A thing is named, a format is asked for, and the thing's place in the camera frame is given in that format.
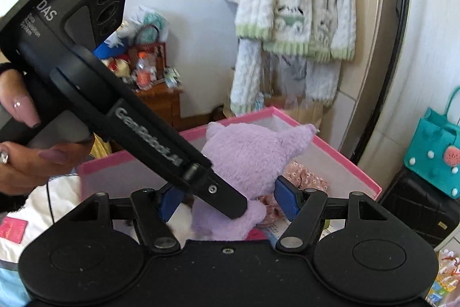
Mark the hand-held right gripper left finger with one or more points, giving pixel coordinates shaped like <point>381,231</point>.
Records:
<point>169,202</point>

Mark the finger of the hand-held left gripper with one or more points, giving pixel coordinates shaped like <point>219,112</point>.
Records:
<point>222,197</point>

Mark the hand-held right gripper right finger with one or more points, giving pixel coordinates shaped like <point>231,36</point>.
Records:
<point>285,197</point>

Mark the pink floral scrunchie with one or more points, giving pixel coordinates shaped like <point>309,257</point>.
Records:
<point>309,177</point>

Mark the purple plush toy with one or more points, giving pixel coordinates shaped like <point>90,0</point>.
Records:
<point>248,152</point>

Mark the pink cardboard box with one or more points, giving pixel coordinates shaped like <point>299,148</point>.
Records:
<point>341,166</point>

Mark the person's left hand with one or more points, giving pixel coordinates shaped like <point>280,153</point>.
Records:
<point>39,163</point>

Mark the blue wrapped bouquet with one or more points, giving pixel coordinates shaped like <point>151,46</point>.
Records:
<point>109,48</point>

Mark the cream red toy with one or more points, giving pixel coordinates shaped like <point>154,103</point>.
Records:
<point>118,69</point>

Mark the orange label water bottle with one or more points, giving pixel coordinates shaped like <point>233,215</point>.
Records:
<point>144,75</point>

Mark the plaid basket bag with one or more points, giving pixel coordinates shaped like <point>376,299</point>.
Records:
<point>151,55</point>

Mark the white green plastic bag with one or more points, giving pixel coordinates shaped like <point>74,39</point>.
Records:
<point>151,21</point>

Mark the brown paper bag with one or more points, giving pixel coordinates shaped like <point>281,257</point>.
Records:
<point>309,112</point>

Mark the yellow cloth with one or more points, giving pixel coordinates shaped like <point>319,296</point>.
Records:
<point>100,147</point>

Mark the wooden nightstand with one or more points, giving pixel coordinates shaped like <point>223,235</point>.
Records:
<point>161,105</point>

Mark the small green box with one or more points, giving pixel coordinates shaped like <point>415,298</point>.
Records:
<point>171,77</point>

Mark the white cloth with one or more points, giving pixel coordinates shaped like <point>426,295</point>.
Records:
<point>61,206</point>

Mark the black suitcase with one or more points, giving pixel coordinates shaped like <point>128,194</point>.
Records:
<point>420,210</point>

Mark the teal felt tote bag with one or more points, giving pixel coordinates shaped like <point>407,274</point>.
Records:
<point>435,148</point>

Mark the pink tag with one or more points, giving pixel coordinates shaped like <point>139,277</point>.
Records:
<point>12,228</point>

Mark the light wood cabinet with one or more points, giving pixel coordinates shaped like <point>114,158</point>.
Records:
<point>370,41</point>

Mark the colourful carton pack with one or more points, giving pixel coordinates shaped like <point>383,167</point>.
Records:
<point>447,278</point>

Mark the white wardrobe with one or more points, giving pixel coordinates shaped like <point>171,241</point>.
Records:
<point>438,23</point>

